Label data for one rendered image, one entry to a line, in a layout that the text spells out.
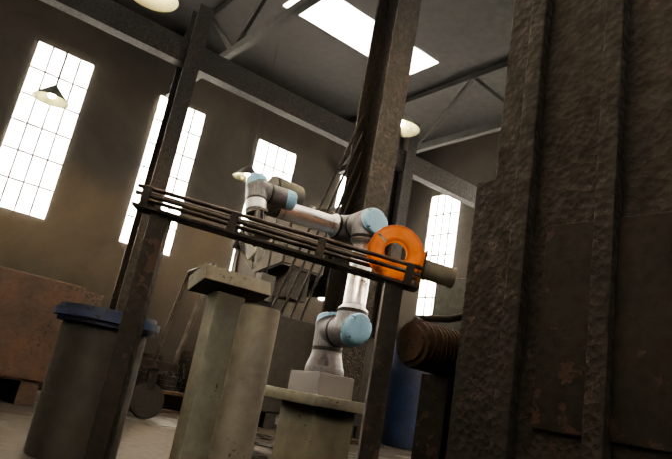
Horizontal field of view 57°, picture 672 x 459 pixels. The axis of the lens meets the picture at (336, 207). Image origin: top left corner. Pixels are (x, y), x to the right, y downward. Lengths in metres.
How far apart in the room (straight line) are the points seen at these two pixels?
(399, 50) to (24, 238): 9.32
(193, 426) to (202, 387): 0.11
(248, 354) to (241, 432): 0.21
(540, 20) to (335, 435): 1.56
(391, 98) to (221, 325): 3.80
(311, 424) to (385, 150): 3.36
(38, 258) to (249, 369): 11.63
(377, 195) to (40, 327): 2.81
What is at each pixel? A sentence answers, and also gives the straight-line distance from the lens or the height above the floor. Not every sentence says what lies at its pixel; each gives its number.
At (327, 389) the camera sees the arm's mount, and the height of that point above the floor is 0.32.
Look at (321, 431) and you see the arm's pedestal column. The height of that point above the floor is 0.18.
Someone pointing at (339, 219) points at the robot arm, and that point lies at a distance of 2.50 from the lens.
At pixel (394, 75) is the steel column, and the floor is 3.04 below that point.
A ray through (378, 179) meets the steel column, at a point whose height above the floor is 2.07.
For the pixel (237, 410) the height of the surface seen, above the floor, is 0.22.
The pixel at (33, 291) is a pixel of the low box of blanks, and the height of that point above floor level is 0.54.
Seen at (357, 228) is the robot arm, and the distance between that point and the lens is 2.41.
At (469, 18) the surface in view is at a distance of 12.75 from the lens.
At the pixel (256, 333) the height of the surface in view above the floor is 0.43.
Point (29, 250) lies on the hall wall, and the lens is 13.31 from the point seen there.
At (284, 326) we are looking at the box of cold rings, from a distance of 4.84.
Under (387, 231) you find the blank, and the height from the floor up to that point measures 0.76.
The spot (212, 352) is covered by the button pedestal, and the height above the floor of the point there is 0.36.
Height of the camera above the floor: 0.30
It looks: 17 degrees up
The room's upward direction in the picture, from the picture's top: 10 degrees clockwise
